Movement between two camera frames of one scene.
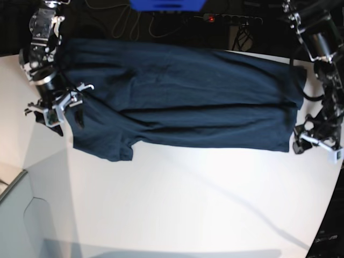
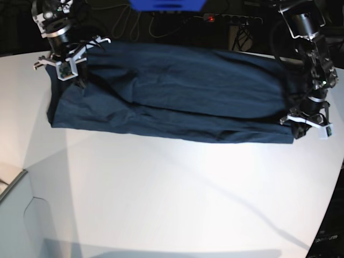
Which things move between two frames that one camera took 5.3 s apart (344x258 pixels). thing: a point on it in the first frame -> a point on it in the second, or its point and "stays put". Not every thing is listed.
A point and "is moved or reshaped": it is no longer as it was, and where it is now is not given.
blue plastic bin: x=167 y=6 stays put
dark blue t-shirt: x=178 y=95 is moved or reshaped
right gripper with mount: x=54 y=112 -> x=67 y=68
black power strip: x=230 y=19 stays put
